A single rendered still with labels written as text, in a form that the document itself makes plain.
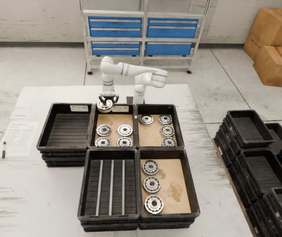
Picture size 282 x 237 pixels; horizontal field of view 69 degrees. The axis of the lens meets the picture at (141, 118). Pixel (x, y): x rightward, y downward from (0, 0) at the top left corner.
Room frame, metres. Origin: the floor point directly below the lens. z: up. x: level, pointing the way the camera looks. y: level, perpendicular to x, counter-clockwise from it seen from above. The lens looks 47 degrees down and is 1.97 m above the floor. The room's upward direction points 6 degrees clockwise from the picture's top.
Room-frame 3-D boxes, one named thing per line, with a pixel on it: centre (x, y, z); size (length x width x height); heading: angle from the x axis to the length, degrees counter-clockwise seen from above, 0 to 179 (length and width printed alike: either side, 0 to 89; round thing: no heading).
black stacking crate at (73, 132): (0.88, 0.48, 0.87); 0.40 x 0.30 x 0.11; 7
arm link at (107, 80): (1.02, 0.22, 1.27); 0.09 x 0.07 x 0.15; 4
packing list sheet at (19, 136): (0.88, 0.89, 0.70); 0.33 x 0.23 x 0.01; 11
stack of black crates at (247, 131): (1.36, -1.02, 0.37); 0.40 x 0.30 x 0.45; 10
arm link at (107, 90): (0.99, 0.22, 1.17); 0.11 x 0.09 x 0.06; 8
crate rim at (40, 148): (0.88, 0.48, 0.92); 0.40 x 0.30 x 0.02; 7
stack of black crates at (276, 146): (1.43, -1.42, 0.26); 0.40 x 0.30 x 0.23; 11
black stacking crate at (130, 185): (0.51, 0.13, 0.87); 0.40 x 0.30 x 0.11; 7
